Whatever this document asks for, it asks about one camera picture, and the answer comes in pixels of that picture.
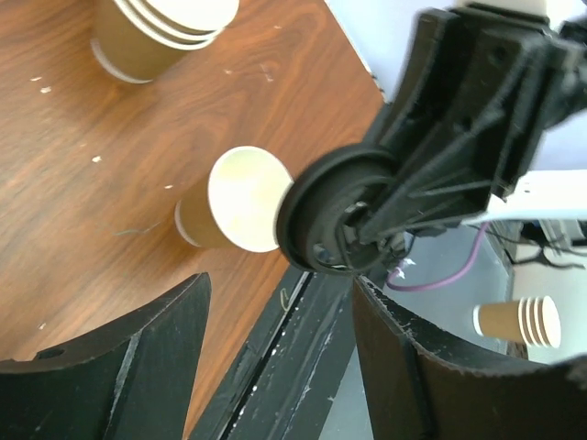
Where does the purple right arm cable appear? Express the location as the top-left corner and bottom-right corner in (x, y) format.
(384, 222), (490, 292)

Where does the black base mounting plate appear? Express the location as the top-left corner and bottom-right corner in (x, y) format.
(189, 268), (356, 440)

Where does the stack of paper cups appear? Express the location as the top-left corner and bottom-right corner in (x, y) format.
(91, 0), (239, 84)

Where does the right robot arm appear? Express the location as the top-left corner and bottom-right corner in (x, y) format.
(359, 1), (586, 243)

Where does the background paper cup stack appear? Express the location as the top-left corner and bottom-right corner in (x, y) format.
(472, 296), (561, 348)

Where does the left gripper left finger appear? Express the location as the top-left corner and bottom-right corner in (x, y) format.
(1, 273), (211, 439)

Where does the single brown paper cup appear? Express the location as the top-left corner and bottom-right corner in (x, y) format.
(174, 146), (293, 253)

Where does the black coffee cup lid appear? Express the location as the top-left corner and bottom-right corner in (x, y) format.
(275, 143), (397, 275)

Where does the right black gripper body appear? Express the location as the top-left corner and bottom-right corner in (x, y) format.
(424, 5), (586, 215)

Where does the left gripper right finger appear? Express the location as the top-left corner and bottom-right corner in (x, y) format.
(352, 277), (586, 440)

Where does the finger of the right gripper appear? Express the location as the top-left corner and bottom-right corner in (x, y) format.
(357, 137), (491, 243)
(376, 11), (459, 159)

